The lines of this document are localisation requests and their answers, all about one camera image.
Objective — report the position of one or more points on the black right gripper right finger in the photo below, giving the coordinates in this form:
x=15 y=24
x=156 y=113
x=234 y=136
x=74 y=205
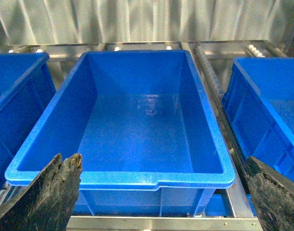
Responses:
x=272 y=196

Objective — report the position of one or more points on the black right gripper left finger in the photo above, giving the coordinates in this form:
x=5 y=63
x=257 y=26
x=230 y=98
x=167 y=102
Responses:
x=46 y=204

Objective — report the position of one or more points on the blue right plastic bin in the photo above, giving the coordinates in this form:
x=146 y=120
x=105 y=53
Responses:
x=259 y=105

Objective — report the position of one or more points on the blue plastic bin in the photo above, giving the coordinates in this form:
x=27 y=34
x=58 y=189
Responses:
x=144 y=126
x=26 y=88
x=259 y=105

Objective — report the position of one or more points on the blue middle plastic bin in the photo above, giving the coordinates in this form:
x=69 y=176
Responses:
x=144 y=126

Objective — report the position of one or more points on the blue left plastic bin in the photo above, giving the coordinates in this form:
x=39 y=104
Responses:
x=26 y=88

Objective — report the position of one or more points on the metal rack frame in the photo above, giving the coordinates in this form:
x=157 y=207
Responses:
x=213 y=60

